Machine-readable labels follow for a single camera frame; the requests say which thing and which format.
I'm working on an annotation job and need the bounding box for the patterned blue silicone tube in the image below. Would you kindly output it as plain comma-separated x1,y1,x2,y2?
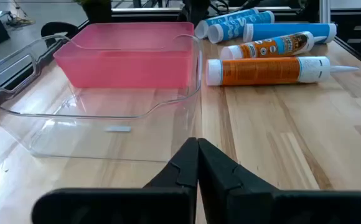
207,11,276,44
194,7,260,40

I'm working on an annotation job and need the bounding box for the plain blue silicone tube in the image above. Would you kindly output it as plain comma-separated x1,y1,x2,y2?
242,22,337,44

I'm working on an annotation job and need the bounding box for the pink plastic bin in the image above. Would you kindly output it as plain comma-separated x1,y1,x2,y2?
53,21,197,90

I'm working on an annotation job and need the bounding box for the orange sealant tube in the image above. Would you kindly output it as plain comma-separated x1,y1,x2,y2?
205,55,360,86
220,30,327,60

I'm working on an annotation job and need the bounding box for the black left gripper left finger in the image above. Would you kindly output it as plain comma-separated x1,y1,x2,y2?
32,137,199,224

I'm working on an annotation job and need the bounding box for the silver metal post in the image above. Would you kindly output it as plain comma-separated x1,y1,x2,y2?
319,0,331,24

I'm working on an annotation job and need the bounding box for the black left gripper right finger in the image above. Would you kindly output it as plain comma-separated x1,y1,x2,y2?
197,138,361,224

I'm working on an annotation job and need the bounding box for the clear plastic bin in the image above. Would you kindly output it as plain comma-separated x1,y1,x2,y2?
0,33,204,163

